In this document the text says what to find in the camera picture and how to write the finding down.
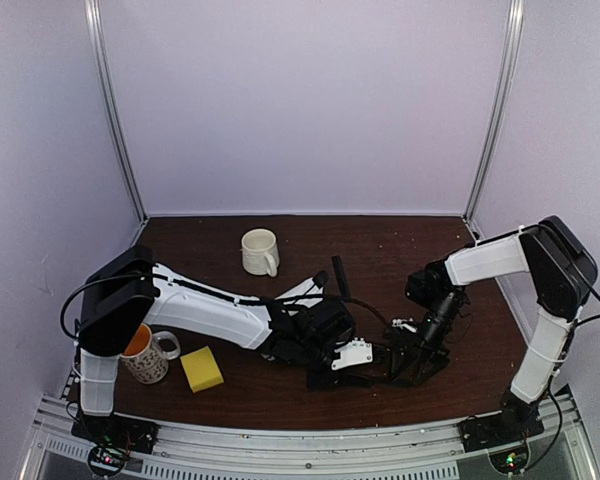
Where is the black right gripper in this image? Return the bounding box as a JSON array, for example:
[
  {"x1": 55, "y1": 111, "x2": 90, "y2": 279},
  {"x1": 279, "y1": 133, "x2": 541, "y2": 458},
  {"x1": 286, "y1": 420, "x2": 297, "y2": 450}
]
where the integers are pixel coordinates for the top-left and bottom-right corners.
[{"x1": 389, "y1": 292, "x2": 463, "y2": 385}]

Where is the black handled comb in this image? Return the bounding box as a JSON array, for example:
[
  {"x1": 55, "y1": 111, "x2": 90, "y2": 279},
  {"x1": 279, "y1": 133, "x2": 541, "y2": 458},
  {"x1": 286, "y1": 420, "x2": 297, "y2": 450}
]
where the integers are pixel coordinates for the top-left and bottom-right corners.
[{"x1": 306, "y1": 371, "x2": 390, "y2": 391}]

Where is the white paper bag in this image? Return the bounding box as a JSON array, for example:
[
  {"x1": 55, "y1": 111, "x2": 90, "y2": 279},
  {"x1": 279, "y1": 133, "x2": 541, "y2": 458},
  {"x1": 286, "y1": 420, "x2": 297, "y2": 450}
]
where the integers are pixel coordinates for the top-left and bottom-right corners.
[{"x1": 277, "y1": 278, "x2": 324, "y2": 308}]

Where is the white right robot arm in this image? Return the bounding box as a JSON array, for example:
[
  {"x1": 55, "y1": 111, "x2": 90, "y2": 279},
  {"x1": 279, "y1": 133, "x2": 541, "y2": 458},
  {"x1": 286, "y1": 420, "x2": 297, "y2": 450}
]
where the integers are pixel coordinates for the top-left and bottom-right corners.
[{"x1": 385, "y1": 216, "x2": 599, "y2": 442}]

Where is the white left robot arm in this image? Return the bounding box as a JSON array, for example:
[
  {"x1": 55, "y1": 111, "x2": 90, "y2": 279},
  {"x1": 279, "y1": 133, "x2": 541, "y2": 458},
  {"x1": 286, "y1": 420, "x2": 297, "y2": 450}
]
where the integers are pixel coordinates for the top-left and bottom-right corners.
[{"x1": 69, "y1": 245, "x2": 374, "y2": 444}]

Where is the black straight comb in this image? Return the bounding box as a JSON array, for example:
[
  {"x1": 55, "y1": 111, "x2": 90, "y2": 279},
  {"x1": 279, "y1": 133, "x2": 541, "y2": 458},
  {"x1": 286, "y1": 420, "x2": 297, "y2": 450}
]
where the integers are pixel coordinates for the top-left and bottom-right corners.
[{"x1": 331, "y1": 255, "x2": 351, "y2": 301}]

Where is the cream ceramic mug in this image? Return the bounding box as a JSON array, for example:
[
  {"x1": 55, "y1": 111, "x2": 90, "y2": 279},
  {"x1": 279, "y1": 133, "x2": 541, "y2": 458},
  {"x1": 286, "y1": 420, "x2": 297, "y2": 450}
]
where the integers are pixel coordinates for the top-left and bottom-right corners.
[{"x1": 241, "y1": 228, "x2": 280, "y2": 277}]

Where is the yellow sponge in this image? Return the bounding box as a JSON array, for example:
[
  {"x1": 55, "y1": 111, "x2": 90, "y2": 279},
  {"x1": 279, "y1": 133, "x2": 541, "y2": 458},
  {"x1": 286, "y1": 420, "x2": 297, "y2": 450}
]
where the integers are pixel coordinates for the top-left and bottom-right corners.
[{"x1": 180, "y1": 346, "x2": 224, "y2": 393}]

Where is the patterned mug orange inside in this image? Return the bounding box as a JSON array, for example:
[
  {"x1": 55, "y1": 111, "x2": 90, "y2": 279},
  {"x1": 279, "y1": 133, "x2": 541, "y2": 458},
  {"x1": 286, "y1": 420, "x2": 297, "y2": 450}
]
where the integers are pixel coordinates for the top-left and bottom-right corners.
[{"x1": 120, "y1": 324, "x2": 181, "y2": 385}]

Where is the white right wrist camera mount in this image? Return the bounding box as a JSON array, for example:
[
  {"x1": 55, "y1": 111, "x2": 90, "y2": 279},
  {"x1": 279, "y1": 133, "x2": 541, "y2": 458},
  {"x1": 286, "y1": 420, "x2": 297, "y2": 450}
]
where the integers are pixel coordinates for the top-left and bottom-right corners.
[{"x1": 390, "y1": 318, "x2": 417, "y2": 333}]

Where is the aluminium front rail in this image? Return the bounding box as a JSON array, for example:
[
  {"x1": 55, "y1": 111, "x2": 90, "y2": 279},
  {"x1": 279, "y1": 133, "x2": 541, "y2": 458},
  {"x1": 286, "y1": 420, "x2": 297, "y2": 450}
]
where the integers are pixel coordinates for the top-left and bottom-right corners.
[{"x1": 19, "y1": 384, "x2": 596, "y2": 480}]

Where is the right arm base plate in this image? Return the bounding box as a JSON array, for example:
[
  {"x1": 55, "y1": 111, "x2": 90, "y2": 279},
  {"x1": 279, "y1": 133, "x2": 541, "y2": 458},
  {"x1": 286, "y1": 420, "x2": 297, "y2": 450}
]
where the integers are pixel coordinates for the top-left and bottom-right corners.
[{"x1": 458, "y1": 412, "x2": 545, "y2": 453}]

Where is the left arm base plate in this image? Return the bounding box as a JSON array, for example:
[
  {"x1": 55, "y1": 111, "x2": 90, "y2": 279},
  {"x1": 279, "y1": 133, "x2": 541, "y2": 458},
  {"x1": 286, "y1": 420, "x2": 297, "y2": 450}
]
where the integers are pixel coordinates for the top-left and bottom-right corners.
[{"x1": 71, "y1": 413, "x2": 159, "y2": 454}]

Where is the right aluminium corner post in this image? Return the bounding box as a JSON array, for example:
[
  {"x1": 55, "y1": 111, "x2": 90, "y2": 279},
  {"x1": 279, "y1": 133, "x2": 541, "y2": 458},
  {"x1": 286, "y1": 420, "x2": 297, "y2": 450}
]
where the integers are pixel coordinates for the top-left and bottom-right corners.
[{"x1": 463, "y1": 0, "x2": 525, "y2": 225}]

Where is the aluminium corner post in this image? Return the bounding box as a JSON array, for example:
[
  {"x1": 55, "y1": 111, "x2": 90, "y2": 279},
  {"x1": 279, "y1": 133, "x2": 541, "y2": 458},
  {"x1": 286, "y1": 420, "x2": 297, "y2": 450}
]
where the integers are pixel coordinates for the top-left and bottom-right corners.
[
  {"x1": 463, "y1": 0, "x2": 525, "y2": 225},
  {"x1": 84, "y1": 0, "x2": 148, "y2": 224}
]

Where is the left aluminium corner post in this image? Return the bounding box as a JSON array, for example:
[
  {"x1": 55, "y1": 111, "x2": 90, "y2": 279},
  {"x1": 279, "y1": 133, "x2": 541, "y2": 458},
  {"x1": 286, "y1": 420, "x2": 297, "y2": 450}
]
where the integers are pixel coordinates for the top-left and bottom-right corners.
[{"x1": 84, "y1": 0, "x2": 148, "y2": 224}]

